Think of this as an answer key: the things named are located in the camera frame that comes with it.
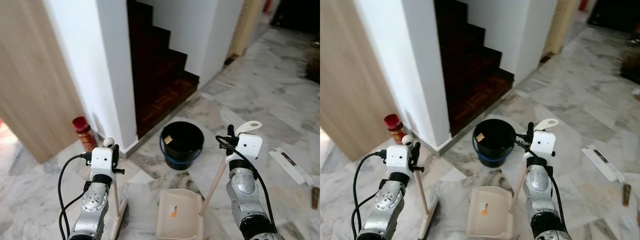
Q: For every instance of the beige broom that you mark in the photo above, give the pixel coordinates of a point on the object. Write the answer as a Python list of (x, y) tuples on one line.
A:
[(108, 142), (407, 140)]

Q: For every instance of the brown stick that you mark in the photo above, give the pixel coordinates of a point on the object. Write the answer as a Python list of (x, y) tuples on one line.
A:
[(626, 195), (315, 198)]

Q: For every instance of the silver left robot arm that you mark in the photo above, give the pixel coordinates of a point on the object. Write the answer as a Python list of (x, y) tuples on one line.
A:
[(387, 202), (92, 205)]

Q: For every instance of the red-capped bottle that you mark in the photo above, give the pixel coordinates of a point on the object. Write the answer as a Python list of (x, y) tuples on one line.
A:
[(85, 135), (395, 129)]

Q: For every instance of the black bucket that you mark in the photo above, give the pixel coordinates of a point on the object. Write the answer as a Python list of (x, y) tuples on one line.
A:
[(181, 145), (494, 142)]

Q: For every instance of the long flat white box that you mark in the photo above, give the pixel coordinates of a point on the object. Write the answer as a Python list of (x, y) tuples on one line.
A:
[(292, 167), (604, 164)]

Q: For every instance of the dark wooden staircase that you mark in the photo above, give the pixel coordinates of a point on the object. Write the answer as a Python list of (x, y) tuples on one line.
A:
[(160, 80), (470, 75)]

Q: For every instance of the light wooden cabinet panel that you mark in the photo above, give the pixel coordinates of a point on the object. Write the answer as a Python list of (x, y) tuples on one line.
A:
[(350, 75), (30, 75)]

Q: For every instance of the beige louvered door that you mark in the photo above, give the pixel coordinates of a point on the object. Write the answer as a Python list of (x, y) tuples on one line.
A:
[(245, 30), (557, 27)]

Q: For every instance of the red fire extinguisher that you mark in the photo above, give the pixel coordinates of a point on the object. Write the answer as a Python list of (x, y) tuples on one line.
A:
[(583, 4), (266, 5)]

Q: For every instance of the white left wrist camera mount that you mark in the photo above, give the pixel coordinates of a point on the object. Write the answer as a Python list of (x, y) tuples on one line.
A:
[(399, 159), (102, 160)]

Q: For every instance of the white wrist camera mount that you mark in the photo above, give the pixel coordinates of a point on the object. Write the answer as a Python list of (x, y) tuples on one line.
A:
[(250, 145), (399, 159), (102, 160), (544, 144)]

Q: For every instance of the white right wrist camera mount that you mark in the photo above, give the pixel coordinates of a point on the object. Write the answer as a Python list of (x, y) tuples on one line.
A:
[(250, 145), (544, 144)]

